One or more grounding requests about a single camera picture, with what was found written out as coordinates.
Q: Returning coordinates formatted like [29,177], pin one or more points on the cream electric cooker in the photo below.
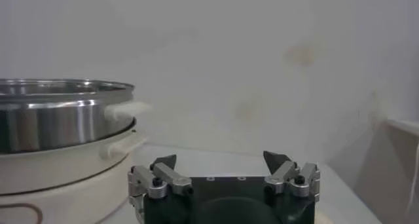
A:
[65,179]

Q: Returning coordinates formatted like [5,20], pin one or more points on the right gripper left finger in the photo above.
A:
[170,176]

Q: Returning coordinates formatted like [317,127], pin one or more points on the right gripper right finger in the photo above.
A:
[284,173]

